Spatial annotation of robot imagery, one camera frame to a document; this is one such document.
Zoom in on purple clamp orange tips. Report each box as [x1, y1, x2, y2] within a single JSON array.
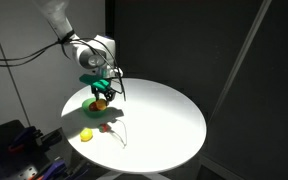
[[7, 125, 44, 155], [33, 157, 69, 180]]

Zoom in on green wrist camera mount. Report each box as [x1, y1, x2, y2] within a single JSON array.
[[78, 73, 112, 92]]

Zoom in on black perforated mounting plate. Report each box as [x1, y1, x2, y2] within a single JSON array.
[[0, 119, 73, 180]]

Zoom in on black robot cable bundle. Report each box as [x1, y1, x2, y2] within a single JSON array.
[[0, 37, 128, 102]]

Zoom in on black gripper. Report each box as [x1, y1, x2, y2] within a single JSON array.
[[90, 78, 116, 102]]

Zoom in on green plastic bowl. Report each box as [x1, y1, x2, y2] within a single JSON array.
[[81, 97, 109, 119]]

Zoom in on small red tomato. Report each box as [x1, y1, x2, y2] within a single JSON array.
[[98, 123, 110, 134]]

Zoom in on orange round fruit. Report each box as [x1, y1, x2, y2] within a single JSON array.
[[95, 98, 109, 111]]

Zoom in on yellow lemon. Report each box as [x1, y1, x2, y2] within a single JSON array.
[[79, 128, 94, 143]]

